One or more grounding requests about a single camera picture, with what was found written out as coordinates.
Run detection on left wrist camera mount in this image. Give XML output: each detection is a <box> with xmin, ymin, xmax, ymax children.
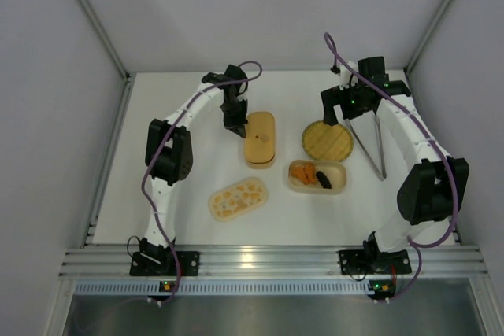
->
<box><xmin>202</xmin><ymin>72</ymin><xmax>226</xmax><ymax>84</ymax></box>

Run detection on beige lunch box container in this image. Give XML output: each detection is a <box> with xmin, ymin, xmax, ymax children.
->
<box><xmin>287</xmin><ymin>160</ymin><xmax>347</xmax><ymax>195</ymax></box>

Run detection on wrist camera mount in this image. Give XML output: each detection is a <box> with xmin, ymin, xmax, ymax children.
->
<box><xmin>202</xmin><ymin>72</ymin><xmax>226</xmax><ymax>84</ymax></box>
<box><xmin>336</xmin><ymin>61</ymin><xmax>358</xmax><ymax>90</ymax></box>

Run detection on patterned beige lunch box lid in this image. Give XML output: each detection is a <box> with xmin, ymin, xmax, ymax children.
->
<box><xmin>208</xmin><ymin>177</ymin><xmax>269</xmax><ymax>222</ymax></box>

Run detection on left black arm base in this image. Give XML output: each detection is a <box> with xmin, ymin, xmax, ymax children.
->
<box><xmin>129</xmin><ymin>251</ymin><xmax>200</xmax><ymax>277</ymax></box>

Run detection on left aluminium frame post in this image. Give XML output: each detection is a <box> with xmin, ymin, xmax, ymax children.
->
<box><xmin>53</xmin><ymin>0</ymin><xmax>133</xmax><ymax>81</ymax></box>

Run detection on aluminium front rail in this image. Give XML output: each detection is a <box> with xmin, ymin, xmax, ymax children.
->
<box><xmin>58</xmin><ymin>245</ymin><xmax>488</xmax><ymax>279</ymax></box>

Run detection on orange fried chicken piece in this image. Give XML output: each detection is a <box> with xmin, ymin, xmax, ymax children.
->
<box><xmin>290</xmin><ymin>165</ymin><xmax>306</xmax><ymax>181</ymax></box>

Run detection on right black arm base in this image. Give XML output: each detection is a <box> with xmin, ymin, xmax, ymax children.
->
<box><xmin>338</xmin><ymin>249</ymin><xmax>412</xmax><ymax>276</ymax></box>

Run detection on orange lunch box container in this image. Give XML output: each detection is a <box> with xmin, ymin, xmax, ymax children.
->
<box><xmin>243</xmin><ymin>149</ymin><xmax>276</xmax><ymax>169</ymax></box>

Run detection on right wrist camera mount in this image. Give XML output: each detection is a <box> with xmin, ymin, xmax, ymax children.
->
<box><xmin>336</xmin><ymin>61</ymin><xmax>358</xmax><ymax>90</ymax></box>

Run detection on metal food tongs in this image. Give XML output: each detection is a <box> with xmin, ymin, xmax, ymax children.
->
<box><xmin>344</xmin><ymin>111</ymin><xmax>387</xmax><ymax>181</ymax></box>

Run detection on right aluminium frame post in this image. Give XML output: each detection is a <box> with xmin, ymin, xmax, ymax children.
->
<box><xmin>403</xmin><ymin>0</ymin><xmax>456</xmax><ymax>78</ymax></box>

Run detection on black sea cucumber food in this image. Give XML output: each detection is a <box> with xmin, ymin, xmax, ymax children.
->
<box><xmin>315</xmin><ymin>171</ymin><xmax>332</xmax><ymax>190</ymax></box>

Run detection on aluminium frame post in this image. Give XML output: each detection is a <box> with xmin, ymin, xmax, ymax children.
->
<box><xmin>403</xmin><ymin>0</ymin><xmax>456</xmax><ymax>78</ymax></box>
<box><xmin>53</xmin><ymin>0</ymin><xmax>133</xmax><ymax>81</ymax></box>

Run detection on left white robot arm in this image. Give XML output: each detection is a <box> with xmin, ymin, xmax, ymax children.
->
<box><xmin>140</xmin><ymin>64</ymin><xmax>250</xmax><ymax>266</ymax></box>

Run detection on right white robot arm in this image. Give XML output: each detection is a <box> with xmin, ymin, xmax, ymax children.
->
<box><xmin>321</xmin><ymin>57</ymin><xmax>469</xmax><ymax>259</ymax></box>

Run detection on round woven bamboo tray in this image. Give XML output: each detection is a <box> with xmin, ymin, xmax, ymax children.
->
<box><xmin>302</xmin><ymin>120</ymin><xmax>354</xmax><ymax>162</ymax></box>

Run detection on slotted grey cable duct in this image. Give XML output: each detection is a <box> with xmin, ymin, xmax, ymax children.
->
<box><xmin>74</xmin><ymin>279</ymin><xmax>391</xmax><ymax>296</ymax></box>

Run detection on orange lunch box lid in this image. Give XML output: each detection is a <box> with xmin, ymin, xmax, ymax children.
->
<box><xmin>243</xmin><ymin>112</ymin><xmax>276</xmax><ymax>150</ymax></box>

